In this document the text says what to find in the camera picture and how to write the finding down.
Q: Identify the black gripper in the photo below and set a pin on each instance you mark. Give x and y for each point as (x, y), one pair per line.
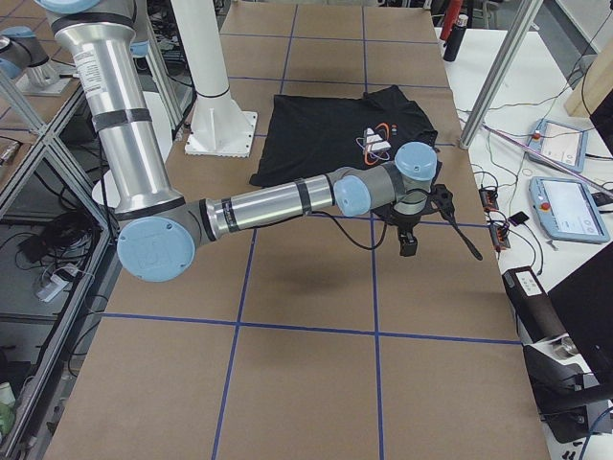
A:
(405, 225)

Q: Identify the black t-shirt with logo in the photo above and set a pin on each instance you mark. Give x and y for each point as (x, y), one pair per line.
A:
(375, 149)

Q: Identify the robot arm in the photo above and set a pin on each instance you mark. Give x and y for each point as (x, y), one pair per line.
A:
(160, 230)

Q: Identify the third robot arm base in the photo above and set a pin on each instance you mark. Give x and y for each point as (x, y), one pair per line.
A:
(24, 60)

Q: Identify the lower blue teach pendant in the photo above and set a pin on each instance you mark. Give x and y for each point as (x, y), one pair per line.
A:
(566, 211)

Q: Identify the blue teach pendant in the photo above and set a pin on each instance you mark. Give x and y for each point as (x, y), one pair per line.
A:
(566, 145)
(566, 211)

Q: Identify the black box device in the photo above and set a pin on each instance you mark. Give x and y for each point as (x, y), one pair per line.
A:
(535, 316)

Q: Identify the upper blue teach pendant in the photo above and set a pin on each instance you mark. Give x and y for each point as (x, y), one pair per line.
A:
(566, 145)

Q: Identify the black water bottle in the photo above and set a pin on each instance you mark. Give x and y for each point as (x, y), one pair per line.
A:
(456, 36)

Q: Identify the black monitor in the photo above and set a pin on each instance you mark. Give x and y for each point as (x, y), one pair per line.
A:
(583, 303)

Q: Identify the red bottle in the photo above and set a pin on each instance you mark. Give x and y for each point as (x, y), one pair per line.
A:
(450, 17)

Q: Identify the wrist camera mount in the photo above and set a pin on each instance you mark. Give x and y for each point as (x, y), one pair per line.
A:
(440, 200)

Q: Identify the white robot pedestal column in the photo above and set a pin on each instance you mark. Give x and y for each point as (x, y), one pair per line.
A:
(218, 126)

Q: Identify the aluminium frame post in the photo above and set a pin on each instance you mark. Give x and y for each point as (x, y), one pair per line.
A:
(514, 37)

